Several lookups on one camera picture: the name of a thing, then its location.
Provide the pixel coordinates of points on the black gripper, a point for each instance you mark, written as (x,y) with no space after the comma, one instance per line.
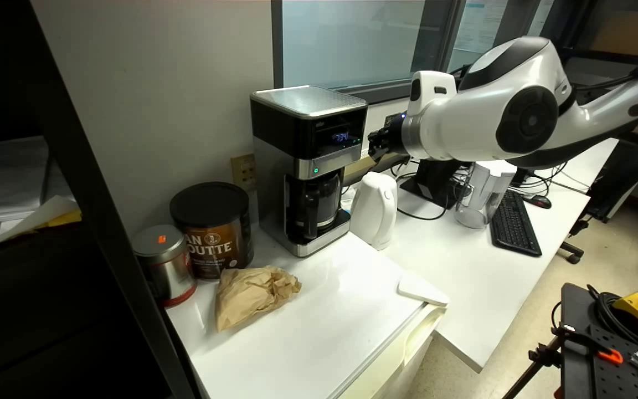
(398,136)

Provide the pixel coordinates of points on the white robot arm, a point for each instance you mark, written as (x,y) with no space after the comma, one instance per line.
(511,111)

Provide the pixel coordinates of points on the black and silver coffee maker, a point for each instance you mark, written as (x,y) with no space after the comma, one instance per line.
(309,170)

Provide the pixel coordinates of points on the brown coffee can black lid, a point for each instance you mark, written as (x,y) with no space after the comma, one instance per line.
(213,234)

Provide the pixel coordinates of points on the white electric kettle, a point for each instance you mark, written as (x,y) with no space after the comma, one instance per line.
(374,211)

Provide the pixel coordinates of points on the black computer keyboard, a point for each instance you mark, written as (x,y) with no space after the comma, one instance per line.
(515,226)

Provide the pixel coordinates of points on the black computer mouse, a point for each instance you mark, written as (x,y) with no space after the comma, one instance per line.
(538,201)

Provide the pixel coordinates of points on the black office chair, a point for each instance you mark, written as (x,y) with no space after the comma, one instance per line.
(620,181)

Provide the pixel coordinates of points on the small dark bottle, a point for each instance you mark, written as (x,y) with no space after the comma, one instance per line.
(164,268)

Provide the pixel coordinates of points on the black tripod stand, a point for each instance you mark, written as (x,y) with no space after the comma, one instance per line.
(536,367)

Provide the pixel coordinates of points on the black perforated workbench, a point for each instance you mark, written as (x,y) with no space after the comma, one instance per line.
(608,370)

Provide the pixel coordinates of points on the stack of papers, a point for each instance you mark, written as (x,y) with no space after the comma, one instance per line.
(9,186)

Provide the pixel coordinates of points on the beige wall outlet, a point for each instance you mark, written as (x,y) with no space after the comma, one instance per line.
(243,170)

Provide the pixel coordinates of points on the black shelf frame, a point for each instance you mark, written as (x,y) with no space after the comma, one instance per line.
(75,223)

